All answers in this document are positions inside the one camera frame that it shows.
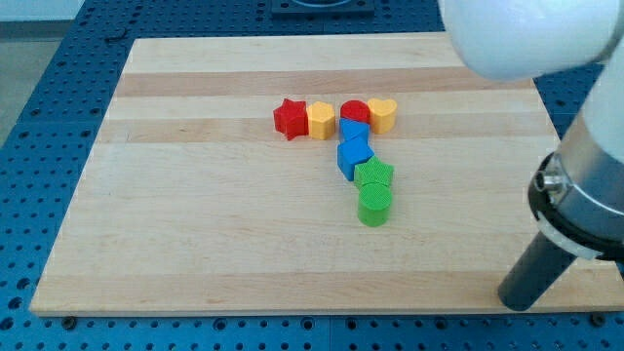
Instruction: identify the yellow hexagon block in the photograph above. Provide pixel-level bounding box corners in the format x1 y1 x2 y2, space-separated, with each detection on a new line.
306 101 335 139

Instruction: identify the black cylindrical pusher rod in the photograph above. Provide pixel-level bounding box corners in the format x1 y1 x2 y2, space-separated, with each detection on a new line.
497 232 577 311

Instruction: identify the green cylinder block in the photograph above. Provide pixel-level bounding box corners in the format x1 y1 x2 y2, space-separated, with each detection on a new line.
357 183 393 227

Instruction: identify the red cylinder block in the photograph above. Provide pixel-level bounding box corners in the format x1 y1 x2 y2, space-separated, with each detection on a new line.
340 99 371 124

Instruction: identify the red star block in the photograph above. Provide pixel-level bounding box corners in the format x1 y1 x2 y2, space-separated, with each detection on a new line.
273 98 308 140

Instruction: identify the blue triangle block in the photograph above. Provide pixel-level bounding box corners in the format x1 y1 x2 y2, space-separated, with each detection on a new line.
339 118 371 142

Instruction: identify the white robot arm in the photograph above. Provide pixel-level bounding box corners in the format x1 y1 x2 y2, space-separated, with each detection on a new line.
439 0 623 311

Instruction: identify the green star block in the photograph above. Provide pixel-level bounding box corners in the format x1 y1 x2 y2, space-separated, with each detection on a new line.
353 156 394 189

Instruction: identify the yellow heart block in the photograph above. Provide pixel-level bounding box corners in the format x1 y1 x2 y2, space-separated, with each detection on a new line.
367 97 398 135

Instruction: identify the blue cube block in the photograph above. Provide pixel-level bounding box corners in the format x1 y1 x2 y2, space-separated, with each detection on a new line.
336 137 374 181

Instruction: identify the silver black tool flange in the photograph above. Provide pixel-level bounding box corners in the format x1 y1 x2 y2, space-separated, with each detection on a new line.
528 115 623 260

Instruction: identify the wooden board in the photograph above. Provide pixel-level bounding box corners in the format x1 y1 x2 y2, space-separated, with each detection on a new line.
28 31 624 318

